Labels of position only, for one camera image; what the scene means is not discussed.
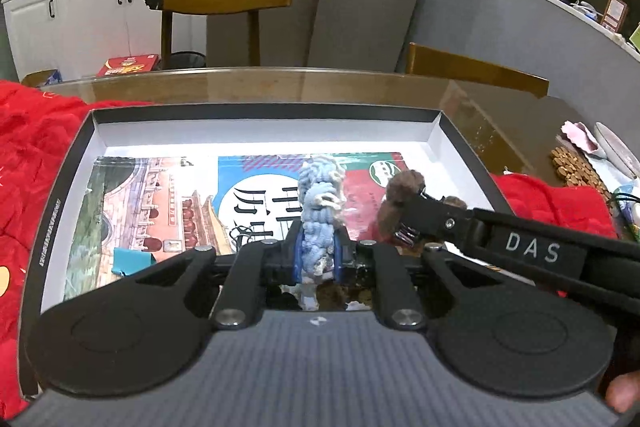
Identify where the pink cloth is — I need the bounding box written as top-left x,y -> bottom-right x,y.
557,121 -> 606,155

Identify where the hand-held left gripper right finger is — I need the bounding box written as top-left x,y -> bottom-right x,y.
334,232 -> 501,333

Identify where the black trash bin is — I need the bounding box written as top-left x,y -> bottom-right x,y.
169,51 -> 207,70

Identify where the light blue packet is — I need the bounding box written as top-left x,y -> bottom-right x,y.
615,194 -> 640,238

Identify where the red bear printed blanket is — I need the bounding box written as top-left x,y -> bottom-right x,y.
0,79 -> 623,415

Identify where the red green printed card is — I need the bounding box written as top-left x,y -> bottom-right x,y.
340,151 -> 406,243

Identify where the red snack box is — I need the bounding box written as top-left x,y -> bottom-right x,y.
96,53 -> 161,78

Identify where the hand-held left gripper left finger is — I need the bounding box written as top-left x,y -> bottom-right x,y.
131,229 -> 303,332

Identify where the white kitchen cabinet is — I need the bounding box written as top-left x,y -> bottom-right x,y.
2,0 -> 211,82

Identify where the blue white printed card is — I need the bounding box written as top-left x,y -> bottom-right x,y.
217,153 -> 361,255

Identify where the cardboard box with blue item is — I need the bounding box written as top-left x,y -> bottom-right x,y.
22,68 -> 63,88

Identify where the person's right hand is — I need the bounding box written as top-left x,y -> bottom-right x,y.
605,369 -> 640,414

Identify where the black cable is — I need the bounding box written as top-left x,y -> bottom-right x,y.
612,186 -> 640,220

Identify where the wooden bead mat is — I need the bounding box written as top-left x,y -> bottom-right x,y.
550,147 -> 613,192

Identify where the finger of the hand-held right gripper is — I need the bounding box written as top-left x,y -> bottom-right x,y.
400,194 -> 476,254

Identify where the small picture frame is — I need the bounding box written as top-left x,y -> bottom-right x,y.
600,0 -> 628,30

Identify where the black shallow box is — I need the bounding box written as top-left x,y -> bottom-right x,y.
17,103 -> 516,400

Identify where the white flat item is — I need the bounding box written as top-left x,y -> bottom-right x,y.
594,122 -> 640,180

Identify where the blue white scrunchie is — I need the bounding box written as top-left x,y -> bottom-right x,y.
297,156 -> 348,310

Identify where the building picture booklet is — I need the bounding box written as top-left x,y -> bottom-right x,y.
62,155 -> 238,303

